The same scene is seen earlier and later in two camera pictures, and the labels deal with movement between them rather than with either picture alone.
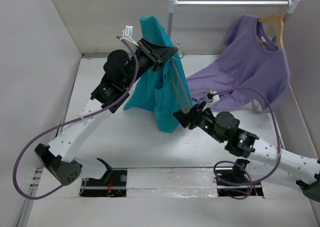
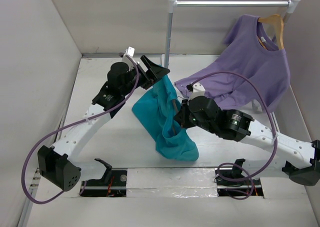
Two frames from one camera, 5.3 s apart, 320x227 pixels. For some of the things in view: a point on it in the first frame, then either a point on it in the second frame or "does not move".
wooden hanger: (277, 19) does not move
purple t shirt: (252, 68) does not move
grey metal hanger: (173, 60) to (176, 107)
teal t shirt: (164, 91) to (155, 109)
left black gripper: (156, 54) to (152, 74)
